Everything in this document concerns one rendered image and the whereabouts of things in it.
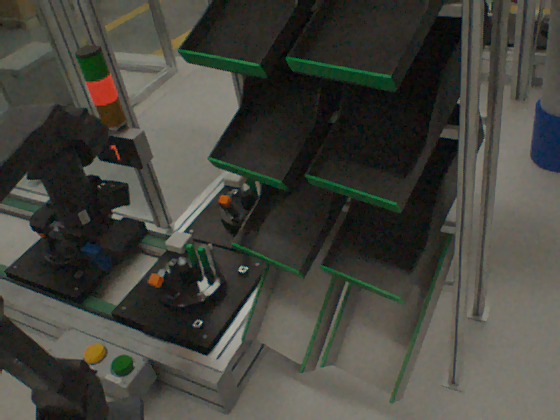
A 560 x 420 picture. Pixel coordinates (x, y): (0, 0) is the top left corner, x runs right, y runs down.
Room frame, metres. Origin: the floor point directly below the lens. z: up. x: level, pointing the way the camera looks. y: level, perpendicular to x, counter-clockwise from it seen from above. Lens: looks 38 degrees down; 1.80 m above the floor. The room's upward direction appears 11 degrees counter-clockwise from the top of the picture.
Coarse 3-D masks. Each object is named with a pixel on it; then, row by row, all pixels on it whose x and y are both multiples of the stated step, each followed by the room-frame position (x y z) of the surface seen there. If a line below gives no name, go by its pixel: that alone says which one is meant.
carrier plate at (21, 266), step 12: (24, 252) 1.09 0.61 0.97; (36, 252) 1.08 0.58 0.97; (12, 264) 1.05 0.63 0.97; (24, 264) 1.04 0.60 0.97; (36, 264) 1.03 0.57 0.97; (84, 264) 1.00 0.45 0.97; (12, 276) 1.02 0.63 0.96; (24, 276) 1.00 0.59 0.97; (36, 276) 0.99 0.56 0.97; (48, 276) 0.98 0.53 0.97; (60, 276) 0.98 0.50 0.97; (72, 276) 0.97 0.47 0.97; (96, 276) 0.95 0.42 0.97; (48, 288) 0.95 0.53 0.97; (60, 288) 0.94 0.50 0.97; (72, 288) 0.93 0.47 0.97; (84, 288) 0.92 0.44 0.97; (72, 300) 0.91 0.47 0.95
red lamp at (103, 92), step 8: (104, 80) 1.06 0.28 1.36; (112, 80) 1.07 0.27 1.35; (88, 88) 1.06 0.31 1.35; (96, 88) 1.05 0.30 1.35; (104, 88) 1.05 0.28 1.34; (112, 88) 1.07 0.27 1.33; (96, 96) 1.05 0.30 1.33; (104, 96) 1.05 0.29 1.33; (112, 96) 1.06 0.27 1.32; (96, 104) 1.06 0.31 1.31; (104, 104) 1.05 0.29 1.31
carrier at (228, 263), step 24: (168, 240) 1.00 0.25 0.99; (192, 240) 1.00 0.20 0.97; (168, 264) 0.91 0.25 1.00; (192, 264) 0.91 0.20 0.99; (216, 264) 0.86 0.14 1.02; (240, 264) 0.90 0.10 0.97; (264, 264) 0.89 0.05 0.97; (144, 288) 0.89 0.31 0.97; (192, 288) 0.84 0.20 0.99; (216, 288) 0.83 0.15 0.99; (240, 288) 0.83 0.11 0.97; (120, 312) 0.83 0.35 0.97; (144, 312) 0.82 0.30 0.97; (168, 312) 0.81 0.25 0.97; (192, 312) 0.79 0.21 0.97; (216, 312) 0.78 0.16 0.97; (192, 336) 0.73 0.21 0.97; (216, 336) 0.72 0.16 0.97
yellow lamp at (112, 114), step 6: (114, 102) 1.06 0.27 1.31; (96, 108) 1.06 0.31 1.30; (102, 108) 1.05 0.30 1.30; (108, 108) 1.05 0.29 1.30; (114, 108) 1.06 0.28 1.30; (120, 108) 1.07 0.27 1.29; (102, 114) 1.05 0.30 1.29; (108, 114) 1.05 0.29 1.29; (114, 114) 1.05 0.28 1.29; (120, 114) 1.06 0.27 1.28; (102, 120) 1.06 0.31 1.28; (108, 120) 1.05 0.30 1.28; (114, 120) 1.05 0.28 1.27; (120, 120) 1.06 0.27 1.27; (108, 126) 1.05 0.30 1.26; (114, 126) 1.05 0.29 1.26
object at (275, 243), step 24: (264, 192) 0.75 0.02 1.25; (288, 192) 0.75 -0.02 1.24; (312, 192) 0.73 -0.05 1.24; (264, 216) 0.73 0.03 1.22; (288, 216) 0.71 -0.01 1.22; (312, 216) 0.69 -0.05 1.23; (336, 216) 0.67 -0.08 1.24; (240, 240) 0.70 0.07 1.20; (264, 240) 0.69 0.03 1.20; (288, 240) 0.67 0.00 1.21; (312, 240) 0.66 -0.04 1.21; (288, 264) 0.64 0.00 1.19
